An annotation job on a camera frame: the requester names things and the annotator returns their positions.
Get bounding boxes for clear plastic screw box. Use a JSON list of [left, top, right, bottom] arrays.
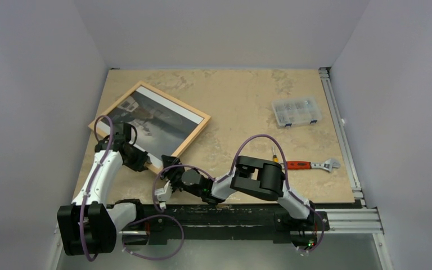
[[271, 96, 322, 128]]

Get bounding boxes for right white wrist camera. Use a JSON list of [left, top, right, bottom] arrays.
[[154, 181, 173, 212]]

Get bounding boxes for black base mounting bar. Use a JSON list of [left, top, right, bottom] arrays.
[[119, 204, 330, 250]]

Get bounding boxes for red handled adjustable wrench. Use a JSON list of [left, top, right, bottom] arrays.
[[280, 158, 341, 173]]

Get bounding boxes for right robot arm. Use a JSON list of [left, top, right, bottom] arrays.
[[154, 156, 330, 246]]

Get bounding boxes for wooden picture frame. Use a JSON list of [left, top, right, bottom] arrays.
[[103, 81, 211, 173]]

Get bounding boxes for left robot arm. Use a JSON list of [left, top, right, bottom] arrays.
[[57, 123, 147, 261]]

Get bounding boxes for yellow handled screwdriver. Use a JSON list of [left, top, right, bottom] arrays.
[[272, 146, 278, 163]]

